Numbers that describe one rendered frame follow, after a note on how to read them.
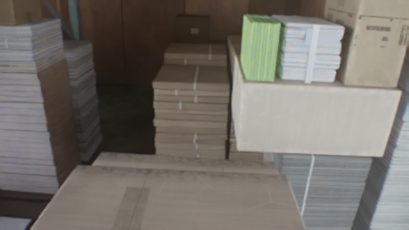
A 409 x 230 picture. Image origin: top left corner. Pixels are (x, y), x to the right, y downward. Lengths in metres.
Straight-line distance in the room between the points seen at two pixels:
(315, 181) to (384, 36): 0.44
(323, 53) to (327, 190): 0.41
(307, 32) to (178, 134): 1.49
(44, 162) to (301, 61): 1.85
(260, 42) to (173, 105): 1.33
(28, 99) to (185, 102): 0.98
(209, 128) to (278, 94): 1.34
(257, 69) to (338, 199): 0.48
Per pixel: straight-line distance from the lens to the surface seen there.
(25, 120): 2.20
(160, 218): 0.57
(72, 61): 2.42
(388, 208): 1.16
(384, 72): 0.94
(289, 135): 0.89
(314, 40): 0.84
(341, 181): 1.00
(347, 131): 0.93
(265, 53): 0.82
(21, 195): 2.50
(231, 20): 4.56
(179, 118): 2.11
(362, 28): 0.88
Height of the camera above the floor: 1.48
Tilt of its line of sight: 23 degrees down
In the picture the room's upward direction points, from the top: 2 degrees clockwise
